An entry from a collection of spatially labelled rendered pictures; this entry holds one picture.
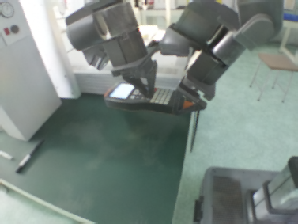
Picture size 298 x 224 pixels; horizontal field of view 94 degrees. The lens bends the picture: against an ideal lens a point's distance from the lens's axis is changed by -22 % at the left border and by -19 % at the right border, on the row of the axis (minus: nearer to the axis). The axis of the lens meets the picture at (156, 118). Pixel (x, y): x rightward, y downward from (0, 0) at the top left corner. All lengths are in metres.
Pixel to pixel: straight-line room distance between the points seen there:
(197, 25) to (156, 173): 0.33
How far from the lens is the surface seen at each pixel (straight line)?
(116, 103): 0.41
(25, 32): 0.65
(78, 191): 0.46
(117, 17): 0.31
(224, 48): 0.30
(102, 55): 0.36
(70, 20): 0.36
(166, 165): 0.44
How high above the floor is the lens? 1.13
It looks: 42 degrees down
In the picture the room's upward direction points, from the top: 4 degrees counter-clockwise
